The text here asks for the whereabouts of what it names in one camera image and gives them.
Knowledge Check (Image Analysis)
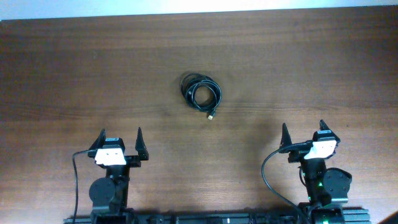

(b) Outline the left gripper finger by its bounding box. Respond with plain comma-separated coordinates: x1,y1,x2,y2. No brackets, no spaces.
89,129,106,151
135,127,148,155

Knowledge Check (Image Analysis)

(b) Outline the black usb cable gold plug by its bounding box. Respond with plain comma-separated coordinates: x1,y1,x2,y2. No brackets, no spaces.
180,73,223,120

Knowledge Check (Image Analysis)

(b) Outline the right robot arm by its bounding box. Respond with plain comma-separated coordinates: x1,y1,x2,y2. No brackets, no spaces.
279,120,352,223

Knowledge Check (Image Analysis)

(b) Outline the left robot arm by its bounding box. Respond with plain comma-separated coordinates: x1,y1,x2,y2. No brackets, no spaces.
88,128,149,223

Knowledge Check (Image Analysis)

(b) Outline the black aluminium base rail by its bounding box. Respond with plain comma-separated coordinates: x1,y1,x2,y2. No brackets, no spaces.
63,208,371,224

